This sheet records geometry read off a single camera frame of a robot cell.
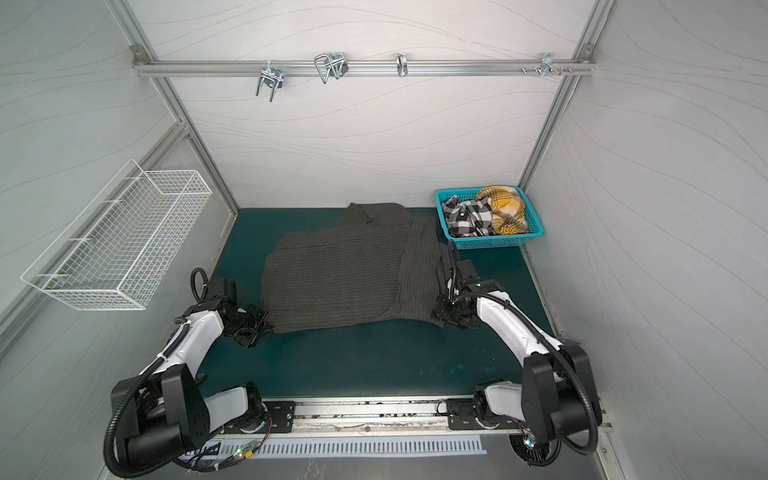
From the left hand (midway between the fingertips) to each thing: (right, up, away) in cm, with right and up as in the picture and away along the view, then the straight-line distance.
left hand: (279, 318), depth 86 cm
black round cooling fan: (+67, -28, -14) cm, 74 cm away
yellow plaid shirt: (+75, +34, +18) cm, 84 cm away
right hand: (+49, +2, 0) cm, 49 cm away
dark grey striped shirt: (+29, +14, +17) cm, 36 cm away
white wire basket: (-30, +20, -19) cm, 41 cm away
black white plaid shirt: (+61, +30, +18) cm, 70 cm away
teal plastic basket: (+64, +41, +29) cm, 81 cm away
